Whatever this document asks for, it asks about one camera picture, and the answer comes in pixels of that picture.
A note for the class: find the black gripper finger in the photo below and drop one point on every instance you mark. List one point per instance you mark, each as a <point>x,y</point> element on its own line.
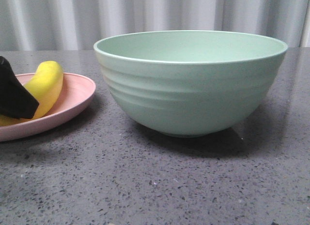
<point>15,100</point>

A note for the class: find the yellow banana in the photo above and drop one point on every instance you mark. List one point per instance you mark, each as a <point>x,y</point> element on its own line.
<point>45,86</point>

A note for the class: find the pink plate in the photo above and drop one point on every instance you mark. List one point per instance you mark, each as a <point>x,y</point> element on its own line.
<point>77,93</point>

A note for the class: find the green ribbed bowl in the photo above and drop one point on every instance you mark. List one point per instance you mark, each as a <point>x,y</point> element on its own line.
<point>189,83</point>

